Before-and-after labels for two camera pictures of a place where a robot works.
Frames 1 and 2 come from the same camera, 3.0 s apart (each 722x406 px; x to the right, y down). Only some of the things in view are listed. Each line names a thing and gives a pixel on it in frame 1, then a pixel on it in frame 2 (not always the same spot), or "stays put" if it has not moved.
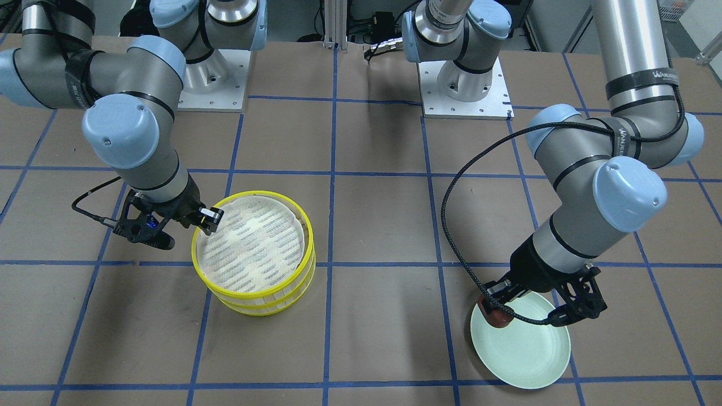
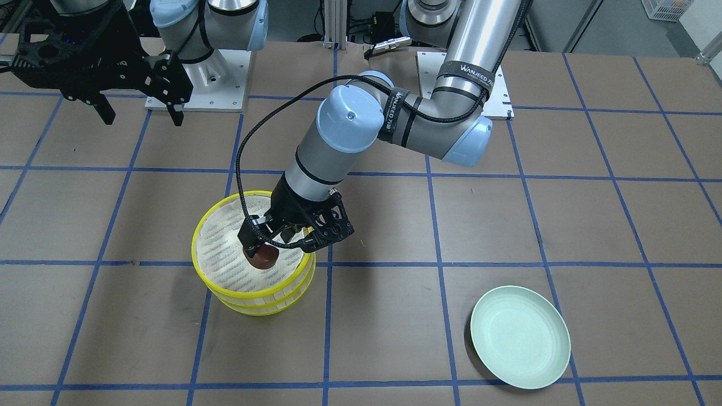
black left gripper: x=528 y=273 → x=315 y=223
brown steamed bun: x=494 y=315 → x=265 y=257
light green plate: x=523 y=354 stays put
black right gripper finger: x=210 y=219 → x=177 y=116
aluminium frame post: x=335 y=15 stays put
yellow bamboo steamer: x=276 y=309 stays put
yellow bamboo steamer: x=263 y=250 stays put
